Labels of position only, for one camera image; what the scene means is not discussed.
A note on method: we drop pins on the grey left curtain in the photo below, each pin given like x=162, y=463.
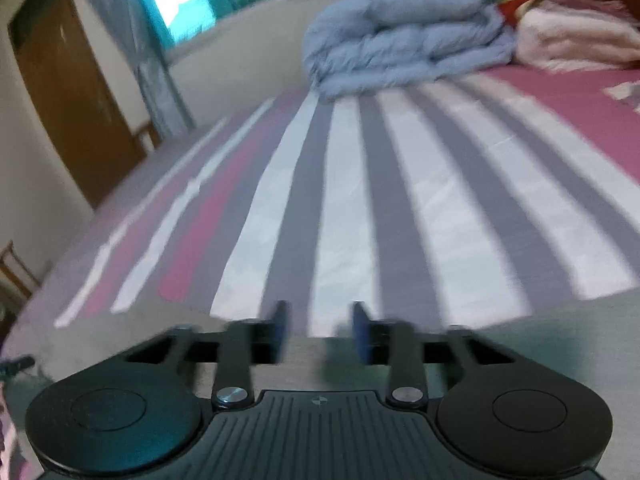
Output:
x=128, y=24

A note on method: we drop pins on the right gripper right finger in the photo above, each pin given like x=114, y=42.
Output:
x=408, y=353

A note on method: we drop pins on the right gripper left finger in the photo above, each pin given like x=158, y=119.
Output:
x=235, y=350

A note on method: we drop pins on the folded pink blanket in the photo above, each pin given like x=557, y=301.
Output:
x=560, y=39

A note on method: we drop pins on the grey sweat pants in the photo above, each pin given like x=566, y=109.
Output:
x=595, y=342

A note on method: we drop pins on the striped pillow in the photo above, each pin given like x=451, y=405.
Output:
x=627, y=93

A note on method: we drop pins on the wooden chair by door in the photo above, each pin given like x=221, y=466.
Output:
x=147, y=137

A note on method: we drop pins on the brown wooden door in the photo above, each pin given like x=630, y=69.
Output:
x=71, y=97

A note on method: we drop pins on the wooden chair near wall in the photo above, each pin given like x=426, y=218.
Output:
x=13, y=268

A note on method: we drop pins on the striped pink grey bedsheet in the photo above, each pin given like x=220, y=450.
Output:
x=469, y=202

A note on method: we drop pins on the folded light blue duvet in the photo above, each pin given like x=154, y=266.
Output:
x=357, y=46

